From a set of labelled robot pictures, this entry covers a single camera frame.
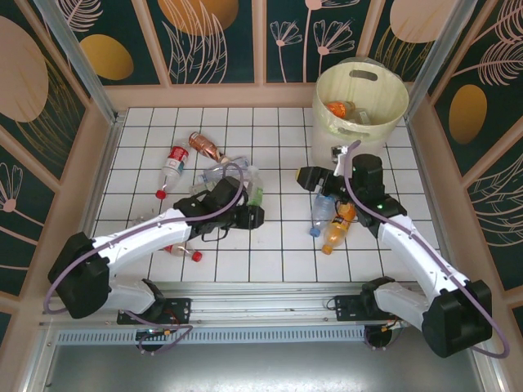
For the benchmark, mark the aluminium frame post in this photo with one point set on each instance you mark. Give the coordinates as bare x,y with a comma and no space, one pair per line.
436,57
83,65

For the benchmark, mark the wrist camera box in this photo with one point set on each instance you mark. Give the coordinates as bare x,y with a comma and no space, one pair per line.
340,157
244,200

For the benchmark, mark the grey metal sheet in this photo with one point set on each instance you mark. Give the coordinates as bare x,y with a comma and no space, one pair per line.
265,367

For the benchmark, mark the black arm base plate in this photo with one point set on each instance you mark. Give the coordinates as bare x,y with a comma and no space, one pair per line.
180,310
347,308

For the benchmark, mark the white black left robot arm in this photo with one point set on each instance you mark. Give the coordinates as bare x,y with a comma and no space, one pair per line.
143,234

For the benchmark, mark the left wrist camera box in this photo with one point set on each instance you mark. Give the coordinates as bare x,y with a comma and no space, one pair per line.
244,200

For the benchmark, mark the red label cola bottle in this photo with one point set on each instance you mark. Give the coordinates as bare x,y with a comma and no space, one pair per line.
184,251

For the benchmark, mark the red white label bottle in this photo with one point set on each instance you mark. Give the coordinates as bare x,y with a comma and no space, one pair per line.
176,159

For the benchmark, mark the milky white green-cap bottle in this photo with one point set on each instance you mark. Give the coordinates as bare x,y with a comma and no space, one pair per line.
360,116

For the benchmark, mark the aluminium mounting rail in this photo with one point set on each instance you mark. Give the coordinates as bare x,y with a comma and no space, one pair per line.
265,304

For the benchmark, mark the cream plastic waste bin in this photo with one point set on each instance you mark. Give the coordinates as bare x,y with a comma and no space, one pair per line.
323,147

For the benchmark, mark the aluminium side rail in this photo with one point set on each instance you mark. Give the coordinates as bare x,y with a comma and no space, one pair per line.
107,155
417,163

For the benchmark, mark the copper coloured plastic bottle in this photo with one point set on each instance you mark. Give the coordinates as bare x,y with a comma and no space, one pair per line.
204,146

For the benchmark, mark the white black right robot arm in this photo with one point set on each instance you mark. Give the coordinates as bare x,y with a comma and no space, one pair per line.
412,249

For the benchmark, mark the light blue label water bottle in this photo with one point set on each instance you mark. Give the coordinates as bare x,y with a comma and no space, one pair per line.
323,208

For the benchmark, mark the clear crushed blue-cap bottle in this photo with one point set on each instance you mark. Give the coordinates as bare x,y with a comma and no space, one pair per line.
222,169

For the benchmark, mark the translucent yellow bin liner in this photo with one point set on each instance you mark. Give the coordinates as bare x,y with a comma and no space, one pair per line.
327,122

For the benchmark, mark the orange label brown-cap bottle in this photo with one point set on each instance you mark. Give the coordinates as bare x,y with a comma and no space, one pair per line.
338,108

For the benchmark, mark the orange juice bottle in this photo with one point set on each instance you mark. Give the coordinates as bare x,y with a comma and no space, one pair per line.
337,228

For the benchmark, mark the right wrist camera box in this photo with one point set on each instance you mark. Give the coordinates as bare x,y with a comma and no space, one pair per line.
340,157

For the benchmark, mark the pale green label small bottle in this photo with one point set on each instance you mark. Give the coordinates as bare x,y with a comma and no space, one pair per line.
200,188

